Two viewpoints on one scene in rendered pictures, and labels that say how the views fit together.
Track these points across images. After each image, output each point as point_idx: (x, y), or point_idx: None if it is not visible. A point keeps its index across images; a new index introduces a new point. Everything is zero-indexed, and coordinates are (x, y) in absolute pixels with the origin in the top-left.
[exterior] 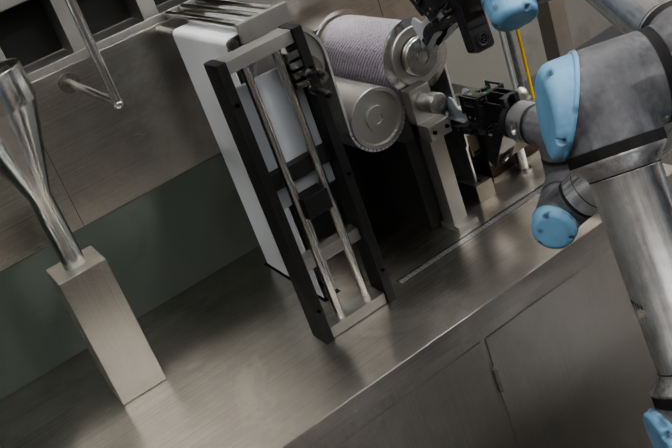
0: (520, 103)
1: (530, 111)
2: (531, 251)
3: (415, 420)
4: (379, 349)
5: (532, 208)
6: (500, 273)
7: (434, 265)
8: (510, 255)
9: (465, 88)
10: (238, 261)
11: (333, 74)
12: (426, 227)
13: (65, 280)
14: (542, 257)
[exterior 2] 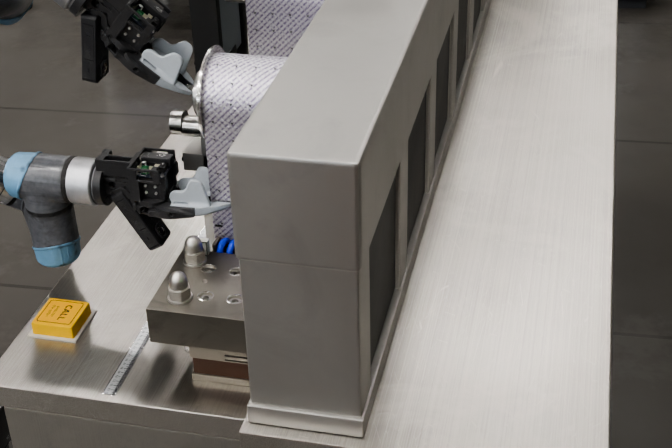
0: (87, 160)
1: (68, 155)
2: (103, 256)
3: None
4: (179, 163)
5: (140, 300)
6: (120, 232)
7: (200, 226)
8: (124, 249)
9: (193, 179)
10: None
11: (247, 24)
12: None
13: None
14: (87, 253)
